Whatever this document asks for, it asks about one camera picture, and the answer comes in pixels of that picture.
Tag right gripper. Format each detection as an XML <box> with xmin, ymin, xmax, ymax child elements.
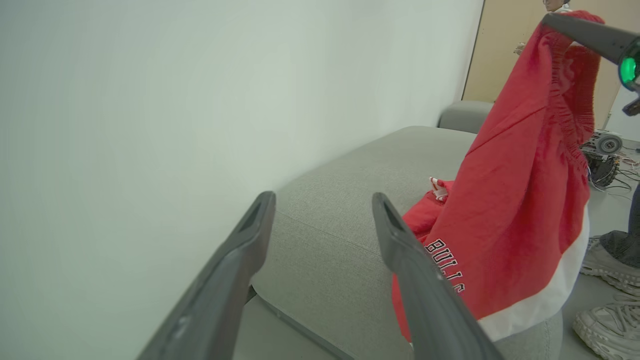
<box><xmin>541</xmin><ymin>13</ymin><xmax>640</xmax><ymax>117</ymax></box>

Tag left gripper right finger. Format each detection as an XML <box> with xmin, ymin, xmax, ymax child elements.
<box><xmin>372</xmin><ymin>192</ymin><xmax>503</xmax><ymax>360</ymax></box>

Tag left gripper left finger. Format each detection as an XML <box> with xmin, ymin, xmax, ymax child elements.
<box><xmin>137</xmin><ymin>191</ymin><xmax>277</xmax><ymax>360</ymax></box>

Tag red Bulls print shorts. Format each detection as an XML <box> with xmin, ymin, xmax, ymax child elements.
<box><xmin>391</xmin><ymin>10</ymin><xmax>606</xmax><ymax>346</ymax></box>

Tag grey fabric sofa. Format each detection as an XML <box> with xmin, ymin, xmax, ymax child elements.
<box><xmin>250</xmin><ymin>100</ymin><xmax>563</xmax><ymax>360</ymax></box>

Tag person in patterned shirt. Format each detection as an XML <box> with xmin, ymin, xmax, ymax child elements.
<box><xmin>514</xmin><ymin>0</ymin><xmax>573</xmax><ymax>56</ymax></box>

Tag beige wooden board panel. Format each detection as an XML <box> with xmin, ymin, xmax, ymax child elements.
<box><xmin>462</xmin><ymin>0</ymin><xmax>623</xmax><ymax>130</ymax></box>

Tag dark trouser leg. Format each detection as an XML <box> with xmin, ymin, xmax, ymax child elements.
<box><xmin>599</xmin><ymin>184</ymin><xmax>640</xmax><ymax>269</ymax></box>

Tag black floor cables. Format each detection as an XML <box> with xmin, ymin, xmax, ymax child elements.
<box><xmin>590</xmin><ymin>150</ymin><xmax>640</xmax><ymax>201</ymax></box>

